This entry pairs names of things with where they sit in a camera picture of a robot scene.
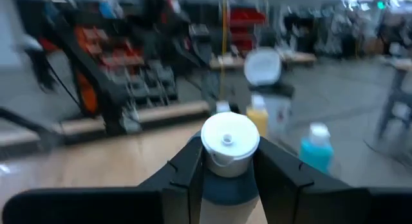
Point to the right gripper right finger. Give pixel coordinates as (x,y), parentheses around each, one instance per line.
(305,201)

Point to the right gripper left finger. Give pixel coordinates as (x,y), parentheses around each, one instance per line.
(128,204)

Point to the teal paint bottle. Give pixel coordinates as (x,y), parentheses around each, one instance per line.
(317,156)

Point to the yellow paint bottle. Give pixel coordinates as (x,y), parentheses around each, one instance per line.
(259,121)

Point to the grey paint bottle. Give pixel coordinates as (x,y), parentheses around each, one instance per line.
(230,143)

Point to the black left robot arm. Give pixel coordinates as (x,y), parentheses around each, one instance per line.
(111,105)

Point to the shelf with orange bins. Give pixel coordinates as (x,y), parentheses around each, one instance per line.
(87,95)

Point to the white trash can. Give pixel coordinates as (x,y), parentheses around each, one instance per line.
(262,66)

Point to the wooden desk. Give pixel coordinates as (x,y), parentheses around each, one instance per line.
(299,58)

